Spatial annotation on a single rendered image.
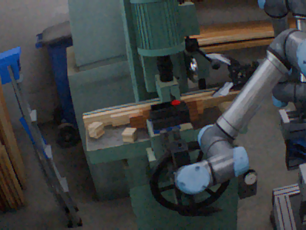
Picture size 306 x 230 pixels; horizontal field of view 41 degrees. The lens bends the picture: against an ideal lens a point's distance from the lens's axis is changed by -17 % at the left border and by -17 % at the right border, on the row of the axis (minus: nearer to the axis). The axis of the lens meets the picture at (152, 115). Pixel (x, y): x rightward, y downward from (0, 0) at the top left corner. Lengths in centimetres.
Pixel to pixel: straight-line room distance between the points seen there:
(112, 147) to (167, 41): 42
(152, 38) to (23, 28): 248
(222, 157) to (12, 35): 308
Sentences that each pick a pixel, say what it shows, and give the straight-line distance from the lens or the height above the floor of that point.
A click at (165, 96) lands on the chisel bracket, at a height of 100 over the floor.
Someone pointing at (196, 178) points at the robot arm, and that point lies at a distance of 112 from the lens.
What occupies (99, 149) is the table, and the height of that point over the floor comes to 90.
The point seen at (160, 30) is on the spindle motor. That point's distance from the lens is 163.
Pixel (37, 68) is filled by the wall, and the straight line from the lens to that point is 408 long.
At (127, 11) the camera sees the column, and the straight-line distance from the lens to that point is 186.
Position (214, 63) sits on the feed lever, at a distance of 152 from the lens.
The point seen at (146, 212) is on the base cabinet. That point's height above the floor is 57.
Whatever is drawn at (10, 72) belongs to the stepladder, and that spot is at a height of 107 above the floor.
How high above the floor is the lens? 169
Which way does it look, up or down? 25 degrees down
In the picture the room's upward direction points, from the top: 9 degrees counter-clockwise
